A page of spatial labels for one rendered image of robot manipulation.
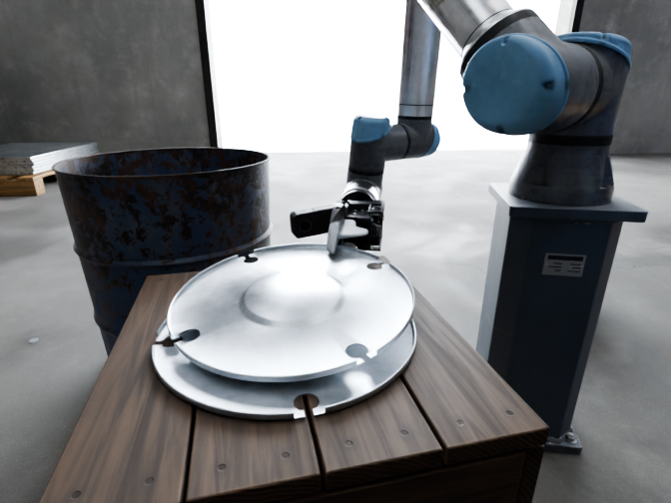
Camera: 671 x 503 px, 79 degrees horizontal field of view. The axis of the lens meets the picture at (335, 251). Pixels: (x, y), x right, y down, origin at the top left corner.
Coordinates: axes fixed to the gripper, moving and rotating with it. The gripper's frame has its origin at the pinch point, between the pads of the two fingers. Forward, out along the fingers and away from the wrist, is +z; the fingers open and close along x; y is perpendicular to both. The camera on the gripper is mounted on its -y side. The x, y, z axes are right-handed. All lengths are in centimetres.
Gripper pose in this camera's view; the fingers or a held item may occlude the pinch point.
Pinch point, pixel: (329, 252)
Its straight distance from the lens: 60.3
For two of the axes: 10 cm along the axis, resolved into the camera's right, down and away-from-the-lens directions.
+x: 0.2, 9.0, 4.4
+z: -1.6, 4.3, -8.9
